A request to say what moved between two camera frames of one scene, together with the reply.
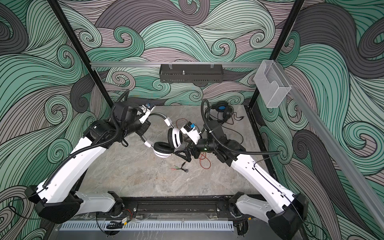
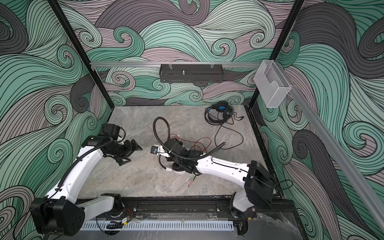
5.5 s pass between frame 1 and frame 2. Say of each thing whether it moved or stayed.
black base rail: stayed
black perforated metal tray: stayed
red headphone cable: moved
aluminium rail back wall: stayed
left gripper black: moved
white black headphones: moved
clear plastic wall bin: stayed
